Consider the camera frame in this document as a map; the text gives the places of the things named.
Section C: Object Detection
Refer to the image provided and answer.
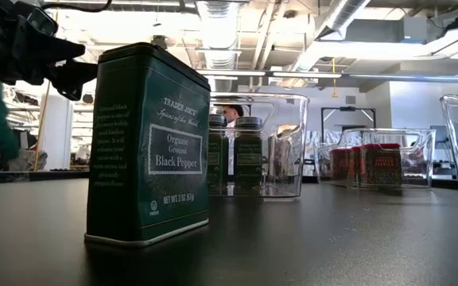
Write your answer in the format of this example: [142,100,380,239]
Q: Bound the dark green pepper tin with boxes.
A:
[84,41,212,249]

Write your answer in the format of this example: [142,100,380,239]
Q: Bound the white pillar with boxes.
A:
[40,93,75,172]

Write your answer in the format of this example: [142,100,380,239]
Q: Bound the black ceiling dome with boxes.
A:
[151,34,169,51]

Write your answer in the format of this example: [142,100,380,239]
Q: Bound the grey crumpled bag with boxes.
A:
[8,149,49,172]

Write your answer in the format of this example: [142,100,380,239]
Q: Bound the person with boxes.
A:
[220,103,246,128]

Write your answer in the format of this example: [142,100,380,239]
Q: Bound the grey air unit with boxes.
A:
[395,15,429,44]

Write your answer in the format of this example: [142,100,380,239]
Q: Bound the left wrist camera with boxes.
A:
[25,6,60,37]

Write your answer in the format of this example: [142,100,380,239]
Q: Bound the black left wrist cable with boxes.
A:
[40,0,114,13]

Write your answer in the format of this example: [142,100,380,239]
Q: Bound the silver ventilation duct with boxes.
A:
[196,0,241,93]

